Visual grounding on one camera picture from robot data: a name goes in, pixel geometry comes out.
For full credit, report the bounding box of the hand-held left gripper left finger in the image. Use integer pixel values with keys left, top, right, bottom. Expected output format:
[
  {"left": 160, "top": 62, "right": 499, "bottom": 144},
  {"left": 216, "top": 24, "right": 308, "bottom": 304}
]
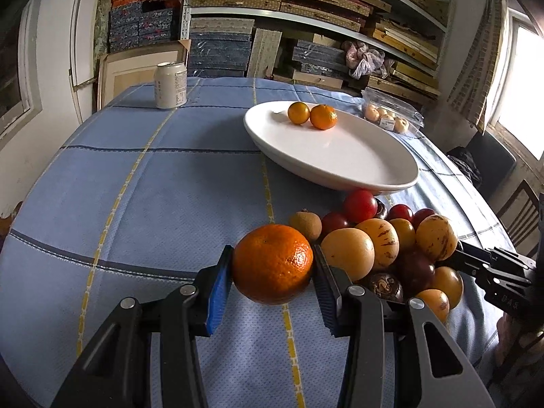
[{"left": 51, "top": 244, "right": 234, "bottom": 408}]

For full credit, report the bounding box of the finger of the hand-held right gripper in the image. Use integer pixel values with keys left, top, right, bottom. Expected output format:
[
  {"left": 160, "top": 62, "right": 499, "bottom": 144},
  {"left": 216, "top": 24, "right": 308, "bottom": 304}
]
[{"left": 451, "top": 241, "right": 506, "bottom": 279}]

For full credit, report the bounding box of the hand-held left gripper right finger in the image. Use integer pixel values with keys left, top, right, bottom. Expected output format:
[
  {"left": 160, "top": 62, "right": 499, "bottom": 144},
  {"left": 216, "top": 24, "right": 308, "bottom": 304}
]
[{"left": 312, "top": 244, "right": 496, "bottom": 408}]

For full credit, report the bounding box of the striped yellow pepino melon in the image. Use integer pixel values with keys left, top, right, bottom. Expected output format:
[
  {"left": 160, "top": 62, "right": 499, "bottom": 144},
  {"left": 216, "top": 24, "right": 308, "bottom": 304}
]
[
  {"left": 355, "top": 218, "right": 400, "bottom": 270},
  {"left": 415, "top": 215, "right": 459, "bottom": 263}
]

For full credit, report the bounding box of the large orange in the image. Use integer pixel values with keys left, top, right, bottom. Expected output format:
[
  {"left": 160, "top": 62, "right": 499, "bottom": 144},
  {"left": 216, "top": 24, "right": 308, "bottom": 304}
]
[{"left": 232, "top": 224, "right": 314, "bottom": 306}]

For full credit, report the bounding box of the red cherry tomato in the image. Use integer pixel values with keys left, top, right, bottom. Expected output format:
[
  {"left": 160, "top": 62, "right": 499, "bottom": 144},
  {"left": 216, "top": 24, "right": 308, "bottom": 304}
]
[
  {"left": 389, "top": 204, "right": 414, "bottom": 222},
  {"left": 411, "top": 208, "right": 436, "bottom": 228},
  {"left": 321, "top": 212, "right": 351, "bottom": 235}
]

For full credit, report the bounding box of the brown kiwi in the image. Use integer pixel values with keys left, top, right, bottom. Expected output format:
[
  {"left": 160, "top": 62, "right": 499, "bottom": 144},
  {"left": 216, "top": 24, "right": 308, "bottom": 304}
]
[{"left": 289, "top": 209, "right": 323, "bottom": 242}]

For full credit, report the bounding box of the small yellow pepino melon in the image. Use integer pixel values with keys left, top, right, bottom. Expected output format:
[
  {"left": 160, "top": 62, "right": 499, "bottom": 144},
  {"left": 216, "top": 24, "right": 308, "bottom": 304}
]
[{"left": 389, "top": 218, "right": 416, "bottom": 252}]

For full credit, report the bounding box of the white oval plate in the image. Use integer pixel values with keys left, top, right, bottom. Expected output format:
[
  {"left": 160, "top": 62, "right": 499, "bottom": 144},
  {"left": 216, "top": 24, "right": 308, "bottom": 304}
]
[{"left": 243, "top": 101, "right": 420, "bottom": 192}]

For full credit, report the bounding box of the group of pale small fruits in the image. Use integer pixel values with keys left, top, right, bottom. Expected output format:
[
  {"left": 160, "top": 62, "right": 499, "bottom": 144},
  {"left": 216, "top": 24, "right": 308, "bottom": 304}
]
[{"left": 364, "top": 104, "right": 411, "bottom": 133}]

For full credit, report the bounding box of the person's right hand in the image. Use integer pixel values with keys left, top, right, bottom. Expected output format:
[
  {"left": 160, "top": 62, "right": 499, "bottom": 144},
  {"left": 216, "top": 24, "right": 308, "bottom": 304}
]
[{"left": 497, "top": 317, "right": 544, "bottom": 362}]

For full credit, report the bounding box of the yellow orange round fruit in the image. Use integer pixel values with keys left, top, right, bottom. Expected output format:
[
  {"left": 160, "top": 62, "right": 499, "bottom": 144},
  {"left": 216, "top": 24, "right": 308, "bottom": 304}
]
[
  {"left": 414, "top": 289, "right": 450, "bottom": 324},
  {"left": 431, "top": 266, "right": 464, "bottom": 311}
]

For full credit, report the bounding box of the dark purple plum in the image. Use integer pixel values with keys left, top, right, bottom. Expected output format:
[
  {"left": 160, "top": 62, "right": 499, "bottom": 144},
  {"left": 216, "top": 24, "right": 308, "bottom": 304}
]
[{"left": 397, "top": 250, "right": 436, "bottom": 298}]

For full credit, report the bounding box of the wooden chair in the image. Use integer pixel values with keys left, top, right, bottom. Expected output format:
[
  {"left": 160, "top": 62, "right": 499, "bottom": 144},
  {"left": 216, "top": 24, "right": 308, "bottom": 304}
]
[{"left": 496, "top": 178, "right": 544, "bottom": 260}]

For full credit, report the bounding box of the large red tomato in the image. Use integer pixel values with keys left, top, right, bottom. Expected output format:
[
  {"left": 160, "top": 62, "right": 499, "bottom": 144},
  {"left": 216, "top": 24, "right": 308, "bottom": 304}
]
[{"left": 343, "top": 190, "right": 378, "bottom": 224}]

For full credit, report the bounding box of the black jacket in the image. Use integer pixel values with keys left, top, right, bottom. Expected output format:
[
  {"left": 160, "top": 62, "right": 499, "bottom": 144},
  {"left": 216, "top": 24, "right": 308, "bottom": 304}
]
[{"left": 445, "top": 130, "right": 517, "bottom": 198}]

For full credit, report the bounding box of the clear plastic clamshell box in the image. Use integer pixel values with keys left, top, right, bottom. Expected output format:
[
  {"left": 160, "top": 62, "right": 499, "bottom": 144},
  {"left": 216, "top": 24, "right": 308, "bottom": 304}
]
[{"left": 361, "top": 87, "right": 425, "bottom": 137}]

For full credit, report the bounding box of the small orange mandarin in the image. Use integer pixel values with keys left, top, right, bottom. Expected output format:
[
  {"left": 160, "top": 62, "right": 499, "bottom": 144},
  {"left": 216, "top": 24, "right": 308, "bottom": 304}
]
[{"left": 310, "top": 104, "right": 338, "bottom": 130}]

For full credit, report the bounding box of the bright window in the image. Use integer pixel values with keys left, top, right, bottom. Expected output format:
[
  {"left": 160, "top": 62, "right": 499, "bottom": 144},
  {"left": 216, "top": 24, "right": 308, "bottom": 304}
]
[{"left": 487, "top": 13, "right": 544, "bottom": 160}]

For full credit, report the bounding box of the small yellow mandarin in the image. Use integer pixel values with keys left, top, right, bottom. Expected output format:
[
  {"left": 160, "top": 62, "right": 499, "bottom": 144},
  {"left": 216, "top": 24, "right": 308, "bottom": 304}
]
[{"left": 288, "top": 102, "right": 310, "bottom": 125}]

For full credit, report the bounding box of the checked beige curtain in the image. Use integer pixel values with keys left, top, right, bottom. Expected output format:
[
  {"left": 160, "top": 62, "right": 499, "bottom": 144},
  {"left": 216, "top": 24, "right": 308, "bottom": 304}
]
[{"left": 448, "top": 0, "right": 511, "bottom": 132}]

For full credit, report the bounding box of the white drink can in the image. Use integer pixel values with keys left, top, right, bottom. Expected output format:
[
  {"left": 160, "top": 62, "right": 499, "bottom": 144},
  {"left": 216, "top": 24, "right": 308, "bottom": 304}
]
[{"left": 154, "top": 62, "right": 188, "bottom": 109}]

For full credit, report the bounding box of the pile of yellow wooden boxes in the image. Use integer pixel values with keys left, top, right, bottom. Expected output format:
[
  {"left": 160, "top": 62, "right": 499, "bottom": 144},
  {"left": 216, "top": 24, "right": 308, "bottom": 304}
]
[{"left": 365, "top": 0, "right": 451, "bottom": 105}]

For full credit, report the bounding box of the pink plastic bag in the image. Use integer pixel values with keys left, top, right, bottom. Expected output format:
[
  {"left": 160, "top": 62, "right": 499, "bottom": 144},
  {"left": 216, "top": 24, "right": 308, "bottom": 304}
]
[{"left": 344, "top": 40, "right": 387, "bottom": 80}]

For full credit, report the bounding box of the wooden framed panel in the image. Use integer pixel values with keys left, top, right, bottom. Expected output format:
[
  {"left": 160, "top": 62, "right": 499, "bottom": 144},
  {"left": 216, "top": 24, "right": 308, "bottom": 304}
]
[{"left": 98, "top": 39, "right": 192, "bottom": 109}]

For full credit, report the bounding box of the stack of dark blue boxes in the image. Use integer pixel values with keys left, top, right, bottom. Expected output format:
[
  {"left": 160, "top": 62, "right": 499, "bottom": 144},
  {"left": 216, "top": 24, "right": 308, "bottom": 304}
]
[{"left": 292, "top": 39, "right": 347, "bottom": 78}]

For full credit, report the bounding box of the stack of blue grey boxes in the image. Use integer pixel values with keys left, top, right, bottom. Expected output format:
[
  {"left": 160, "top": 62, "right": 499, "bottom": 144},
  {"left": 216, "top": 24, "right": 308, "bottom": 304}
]
[{"left": 189, "top": 19, "right": 252, "bottom": 78}]

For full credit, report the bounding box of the tan woven leaning box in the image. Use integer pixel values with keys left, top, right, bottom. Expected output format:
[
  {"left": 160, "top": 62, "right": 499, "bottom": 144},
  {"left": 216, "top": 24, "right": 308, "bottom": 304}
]
[{"left": 248, "top": 28, "right": 282, "bottom": 79}]

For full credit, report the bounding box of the stack of blue floral boxes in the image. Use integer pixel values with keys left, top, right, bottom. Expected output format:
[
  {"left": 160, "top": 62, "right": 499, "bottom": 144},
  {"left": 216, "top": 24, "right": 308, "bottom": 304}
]
[{"left": 109, "top": 0, "right": 179, "bottom": 53}]

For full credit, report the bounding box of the white shelf unit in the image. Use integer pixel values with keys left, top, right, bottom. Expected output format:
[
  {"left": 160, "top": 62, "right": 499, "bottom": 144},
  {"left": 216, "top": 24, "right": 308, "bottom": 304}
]
[{"left": 178, "top": 0, "right": 453, "bottom": 107}]

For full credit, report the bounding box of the white narrow panel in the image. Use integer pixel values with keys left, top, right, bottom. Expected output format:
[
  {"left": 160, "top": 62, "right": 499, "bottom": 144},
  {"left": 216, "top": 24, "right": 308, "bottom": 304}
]
[{"left": 69, "top": 0, "right": 99, "bottom": 125}]

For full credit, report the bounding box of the white framed window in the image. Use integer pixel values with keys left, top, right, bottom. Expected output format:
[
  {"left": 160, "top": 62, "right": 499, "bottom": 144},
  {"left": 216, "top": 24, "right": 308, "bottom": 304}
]
[{"left": 0, "top": 0, "right": 43, "bottom": 139}]

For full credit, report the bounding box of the green marbled board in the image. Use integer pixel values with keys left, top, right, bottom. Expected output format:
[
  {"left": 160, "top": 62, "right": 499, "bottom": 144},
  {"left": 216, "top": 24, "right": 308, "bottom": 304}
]
[{"left": 94, "top": 0, "right": 115, "bottom": 58}]

